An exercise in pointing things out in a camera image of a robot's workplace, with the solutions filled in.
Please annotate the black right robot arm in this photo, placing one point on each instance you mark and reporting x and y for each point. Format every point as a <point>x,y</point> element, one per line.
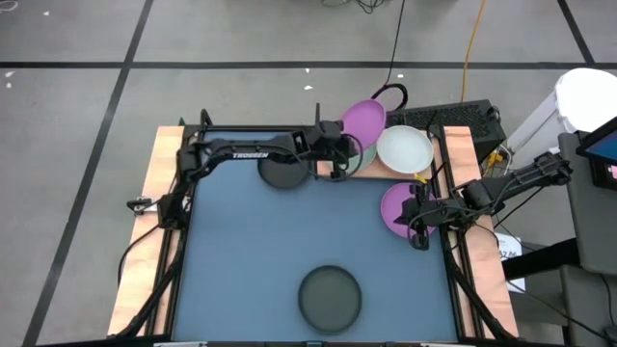
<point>530,176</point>

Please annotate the grey cabinet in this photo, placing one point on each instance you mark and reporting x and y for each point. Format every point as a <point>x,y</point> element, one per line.
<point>588,231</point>

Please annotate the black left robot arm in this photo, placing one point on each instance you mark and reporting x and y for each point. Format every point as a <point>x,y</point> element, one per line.
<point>250,155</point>

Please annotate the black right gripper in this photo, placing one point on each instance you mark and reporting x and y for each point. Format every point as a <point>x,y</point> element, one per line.
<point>421,217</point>

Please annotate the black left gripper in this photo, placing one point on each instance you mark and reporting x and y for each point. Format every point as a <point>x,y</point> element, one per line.
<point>330,142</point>

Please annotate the silver and black clamp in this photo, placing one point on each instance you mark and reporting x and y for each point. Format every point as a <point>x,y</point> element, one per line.
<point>140,205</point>

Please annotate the green round plate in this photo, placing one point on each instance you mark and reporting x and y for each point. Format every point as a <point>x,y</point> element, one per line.
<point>368,159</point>

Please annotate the black computer case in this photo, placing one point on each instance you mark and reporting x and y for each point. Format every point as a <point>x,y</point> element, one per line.
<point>458,115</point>

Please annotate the white waste bin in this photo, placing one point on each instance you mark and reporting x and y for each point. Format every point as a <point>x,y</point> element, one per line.
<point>588,96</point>

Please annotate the white round plate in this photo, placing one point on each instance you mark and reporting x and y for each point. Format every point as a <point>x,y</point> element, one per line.
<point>405,149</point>

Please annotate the black desk base bar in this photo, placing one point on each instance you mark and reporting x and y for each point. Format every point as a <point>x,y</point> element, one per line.
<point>540,260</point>

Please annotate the black round plate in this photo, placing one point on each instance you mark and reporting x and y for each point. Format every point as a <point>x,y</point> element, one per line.
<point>282,177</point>
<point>330,299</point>

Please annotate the blue table mat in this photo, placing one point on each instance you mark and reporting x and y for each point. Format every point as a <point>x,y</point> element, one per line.
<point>260,241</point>

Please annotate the yellow plug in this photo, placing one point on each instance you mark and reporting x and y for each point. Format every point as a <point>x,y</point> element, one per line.
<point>494,159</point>

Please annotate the white paper sheet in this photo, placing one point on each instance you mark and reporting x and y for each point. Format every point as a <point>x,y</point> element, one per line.
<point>506,243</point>

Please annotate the black aluminium table frame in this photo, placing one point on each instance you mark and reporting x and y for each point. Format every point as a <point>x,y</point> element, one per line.
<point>241,128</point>

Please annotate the purple round plate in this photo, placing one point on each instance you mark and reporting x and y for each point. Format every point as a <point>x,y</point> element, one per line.
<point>364,123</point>
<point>393,202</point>

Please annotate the black monitor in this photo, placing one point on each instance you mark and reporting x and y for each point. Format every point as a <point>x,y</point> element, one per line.
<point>605,144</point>

